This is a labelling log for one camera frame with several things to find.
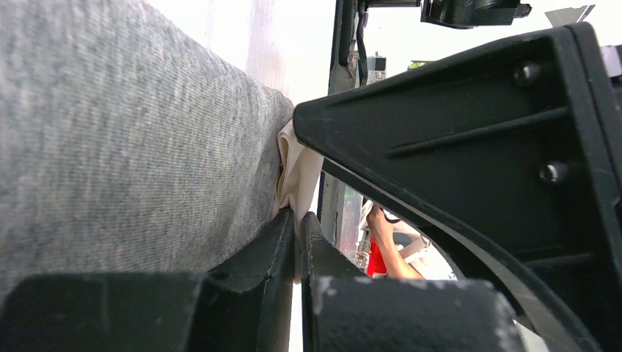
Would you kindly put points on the grey beige underwear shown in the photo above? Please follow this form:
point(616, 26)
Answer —
point(126, 146)

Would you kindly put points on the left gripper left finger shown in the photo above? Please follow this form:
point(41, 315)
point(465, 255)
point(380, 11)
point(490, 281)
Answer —
point(241, 305)

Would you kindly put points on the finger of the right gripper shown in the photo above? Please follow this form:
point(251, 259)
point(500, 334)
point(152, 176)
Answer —
point(508, 157)

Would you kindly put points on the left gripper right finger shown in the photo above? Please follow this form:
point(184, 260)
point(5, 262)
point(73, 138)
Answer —
point(346, 310)

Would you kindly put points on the person in red shirt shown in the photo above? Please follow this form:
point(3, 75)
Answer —
point(382, 231)

